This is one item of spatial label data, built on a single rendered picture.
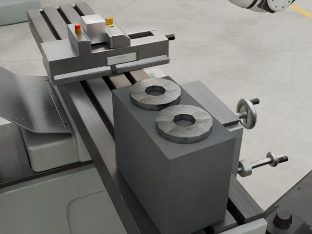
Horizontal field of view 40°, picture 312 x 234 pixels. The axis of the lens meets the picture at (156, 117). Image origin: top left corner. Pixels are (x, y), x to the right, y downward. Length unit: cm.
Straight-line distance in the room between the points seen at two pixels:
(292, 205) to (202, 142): 74
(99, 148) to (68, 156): 26
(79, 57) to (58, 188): 37
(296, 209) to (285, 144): 124
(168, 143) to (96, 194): 69
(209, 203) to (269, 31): 329
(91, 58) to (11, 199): 44
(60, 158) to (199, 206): 56
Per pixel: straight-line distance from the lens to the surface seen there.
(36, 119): 116
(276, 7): 119
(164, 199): 69
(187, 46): 356
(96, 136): 98
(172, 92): 74
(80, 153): 117
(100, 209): 137
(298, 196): 139
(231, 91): 297
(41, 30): 153
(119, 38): 119
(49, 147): 116
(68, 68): 118
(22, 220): 130
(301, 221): 129
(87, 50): 117
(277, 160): 159
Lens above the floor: 153
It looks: 35 degrees down
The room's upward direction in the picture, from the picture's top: straight up
